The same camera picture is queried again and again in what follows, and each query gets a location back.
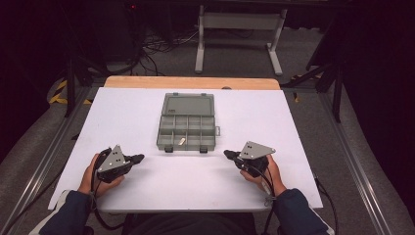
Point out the small white stick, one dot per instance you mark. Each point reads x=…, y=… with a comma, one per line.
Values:
x=181, y=141

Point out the yellow black hazard tape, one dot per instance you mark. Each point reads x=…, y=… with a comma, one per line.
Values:
x=60, y=94

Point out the person's dark clothed torso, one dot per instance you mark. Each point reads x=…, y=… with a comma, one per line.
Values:
x=192, y=224

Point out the person's left hand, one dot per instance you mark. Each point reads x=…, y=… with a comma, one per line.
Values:
x=86, y=178

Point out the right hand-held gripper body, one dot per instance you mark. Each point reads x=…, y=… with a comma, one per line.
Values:
x=256, y=151

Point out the grey compartment organizer box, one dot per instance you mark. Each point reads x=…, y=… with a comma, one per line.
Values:
x=186, y=125

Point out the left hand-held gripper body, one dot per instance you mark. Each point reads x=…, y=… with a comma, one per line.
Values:
x=112, y=161

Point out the grey metal stand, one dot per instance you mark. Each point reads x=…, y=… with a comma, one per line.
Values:
x=239, y=23

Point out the black stand leg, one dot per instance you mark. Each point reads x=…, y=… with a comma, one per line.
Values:
x=336, y=91
x=70, y=88

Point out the aluminium floor rail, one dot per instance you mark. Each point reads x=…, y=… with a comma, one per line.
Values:
x=355, y=163
x=42, y=160

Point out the wooden table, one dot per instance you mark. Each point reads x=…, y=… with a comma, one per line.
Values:
x=192, y=83

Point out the person's right hand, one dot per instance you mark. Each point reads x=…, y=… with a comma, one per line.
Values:
x=275, y=178

